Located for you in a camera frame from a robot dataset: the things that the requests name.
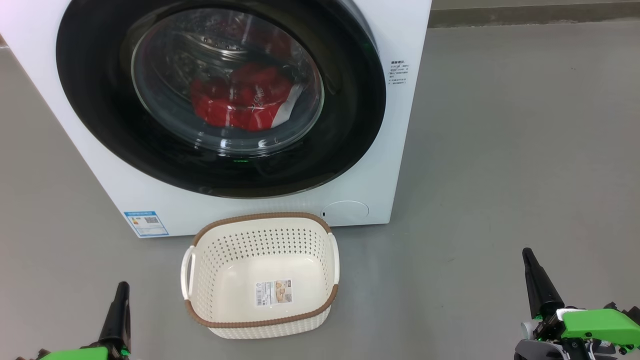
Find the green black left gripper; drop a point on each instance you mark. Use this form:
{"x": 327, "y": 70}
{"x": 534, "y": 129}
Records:
{"x": 75, "y": 354}

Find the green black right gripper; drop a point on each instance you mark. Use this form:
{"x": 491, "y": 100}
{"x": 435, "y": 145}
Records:
{"x": 595, "y": 325}

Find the black round glass washer door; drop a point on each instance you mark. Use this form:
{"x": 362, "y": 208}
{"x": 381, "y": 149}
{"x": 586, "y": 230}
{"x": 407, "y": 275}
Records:
{"x": 100, "y": 125}

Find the red garment with white trim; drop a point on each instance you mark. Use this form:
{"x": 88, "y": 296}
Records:
{"x": 265, "y": 100}

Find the cream perforated laundry basket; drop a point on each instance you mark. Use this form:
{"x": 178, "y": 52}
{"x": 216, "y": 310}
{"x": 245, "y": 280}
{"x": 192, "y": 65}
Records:
{"x": 225, "y": 280}

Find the white barcode shipping label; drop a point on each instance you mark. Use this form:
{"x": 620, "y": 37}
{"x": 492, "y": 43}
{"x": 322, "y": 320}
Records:
{"x": 274, "y": 293}

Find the white front-load washing machine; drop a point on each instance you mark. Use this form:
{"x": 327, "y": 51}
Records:
{"x": 400, "y": 150}

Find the stainless steel washing machine drum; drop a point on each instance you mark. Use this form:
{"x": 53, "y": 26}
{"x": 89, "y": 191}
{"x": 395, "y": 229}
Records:
{"x": 210, "y": 45}

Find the blue energy label sticker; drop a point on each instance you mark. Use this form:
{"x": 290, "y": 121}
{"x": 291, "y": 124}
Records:
{"x": 146, "y": 223}

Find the round white filter cover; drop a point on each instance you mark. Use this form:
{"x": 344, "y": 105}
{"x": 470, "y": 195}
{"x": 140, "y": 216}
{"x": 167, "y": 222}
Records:
{"x": 345, "y": 212}

